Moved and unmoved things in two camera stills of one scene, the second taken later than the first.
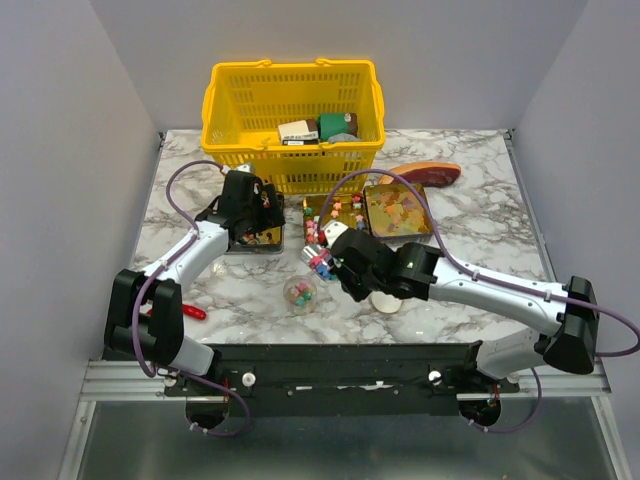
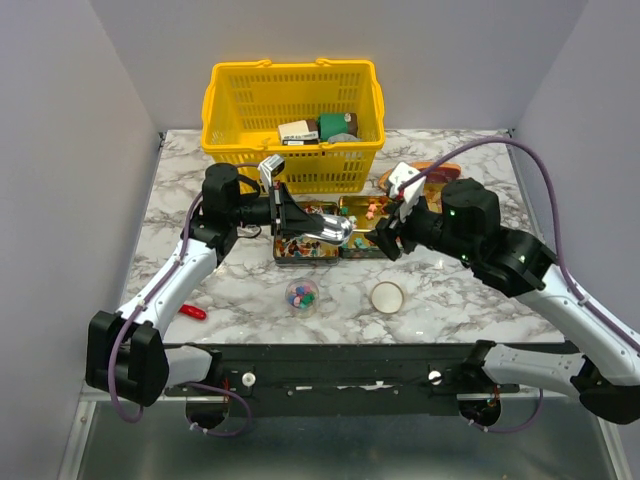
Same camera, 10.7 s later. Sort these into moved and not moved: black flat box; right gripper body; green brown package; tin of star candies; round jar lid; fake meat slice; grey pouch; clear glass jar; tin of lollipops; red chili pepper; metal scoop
Moved: tin of lollipops; right gripper body; tin of star candies; metal scoop
Not moved: grey pouch; red chili pepper; fake meat slice; clear glass jar; green brown package; round jar lid; black flat box
